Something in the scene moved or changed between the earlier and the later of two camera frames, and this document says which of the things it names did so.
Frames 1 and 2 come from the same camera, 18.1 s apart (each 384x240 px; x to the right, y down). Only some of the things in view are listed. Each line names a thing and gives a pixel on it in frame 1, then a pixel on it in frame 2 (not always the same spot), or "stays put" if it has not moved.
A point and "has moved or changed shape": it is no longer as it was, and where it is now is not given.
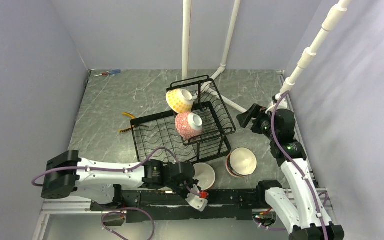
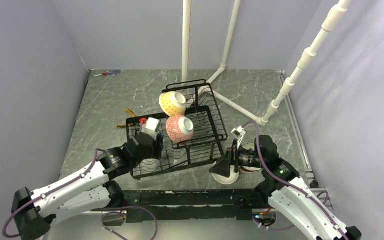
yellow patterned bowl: x=179 y=100 has moved or changed shape
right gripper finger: x=253 y=112 → x=222 y=168
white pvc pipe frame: x=303 y=61 stays put
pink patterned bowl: x=188 y=125 has moved or changed shape
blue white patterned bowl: x=205 y=173 → x=160 y=140
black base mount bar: x=146 y=206 stays put
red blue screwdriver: x=110 y=72 stays put
